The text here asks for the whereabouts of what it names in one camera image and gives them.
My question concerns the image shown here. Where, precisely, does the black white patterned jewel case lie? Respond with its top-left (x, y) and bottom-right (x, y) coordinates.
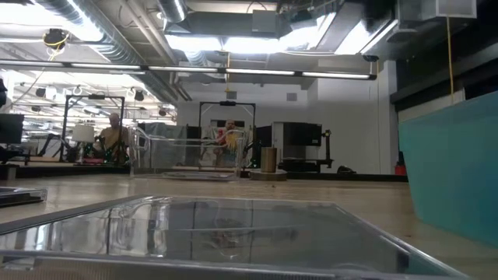
top-left (160, 170), bottom-right (236, 182)

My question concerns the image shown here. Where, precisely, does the clear jewel case black spine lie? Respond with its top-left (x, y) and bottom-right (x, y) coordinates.
top-left (0, 194), bottom-right (472, 280)

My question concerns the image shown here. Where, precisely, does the person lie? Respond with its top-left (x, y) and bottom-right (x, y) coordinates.
top-left (99, 112), bottom-right (129, 164)
top-left (216, 118), bottom-right (244, 168)

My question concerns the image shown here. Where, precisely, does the black and white cabinet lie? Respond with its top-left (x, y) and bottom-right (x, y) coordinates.
top-left (272, 121), bottom-right (324, 159)

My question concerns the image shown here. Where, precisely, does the long ceiling light bar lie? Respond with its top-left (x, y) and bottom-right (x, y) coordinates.
top-left (0, 58), bottom-right (377, 81)

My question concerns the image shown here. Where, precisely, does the black stand with platform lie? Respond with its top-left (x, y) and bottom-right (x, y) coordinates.
top-left (278, 128), bottom-right (335, 173)

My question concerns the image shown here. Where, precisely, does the clear plastic bin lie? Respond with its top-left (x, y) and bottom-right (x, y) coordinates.
top-left (128, 126), bottom-right (247, 182)

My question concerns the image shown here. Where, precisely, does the white lampshade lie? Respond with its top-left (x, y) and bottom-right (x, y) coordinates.
top-left (71, 124), bottom-right (96, 144)

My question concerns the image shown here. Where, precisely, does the translucent teal plastic bin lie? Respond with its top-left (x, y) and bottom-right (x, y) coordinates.
top-left (398, 90), bottom-right (498, 249)

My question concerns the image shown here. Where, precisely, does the black monitor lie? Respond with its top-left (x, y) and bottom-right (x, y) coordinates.
top-left (0, 113), bottom-right (26, 145)

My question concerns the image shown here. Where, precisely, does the black gantry frame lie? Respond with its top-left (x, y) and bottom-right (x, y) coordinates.
top-left (198, 100), bottom-right (257, 131)
top-left (58, 94), bottom-right (126, 163)

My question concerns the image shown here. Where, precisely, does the hanging yellow cord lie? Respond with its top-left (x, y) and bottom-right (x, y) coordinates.
top-left (445, 17), bottom-right (456, 106)

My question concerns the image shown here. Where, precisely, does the ceiling reel with yellow cable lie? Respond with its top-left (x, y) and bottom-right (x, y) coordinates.
top-left (41, 27), bottom-right (72, 51)

